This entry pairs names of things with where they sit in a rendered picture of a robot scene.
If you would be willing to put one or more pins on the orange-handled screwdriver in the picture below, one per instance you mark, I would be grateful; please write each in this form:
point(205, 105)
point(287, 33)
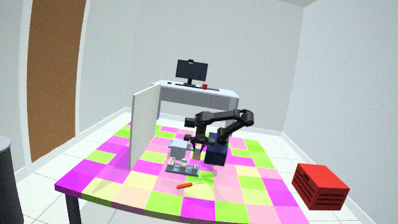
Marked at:
point(186, 185)

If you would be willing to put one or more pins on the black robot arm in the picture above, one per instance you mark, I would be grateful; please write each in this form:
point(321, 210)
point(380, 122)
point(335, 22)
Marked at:
point(205, 118)

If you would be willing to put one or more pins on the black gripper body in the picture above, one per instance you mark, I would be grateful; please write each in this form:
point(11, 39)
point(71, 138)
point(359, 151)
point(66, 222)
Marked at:
point(188, 138)

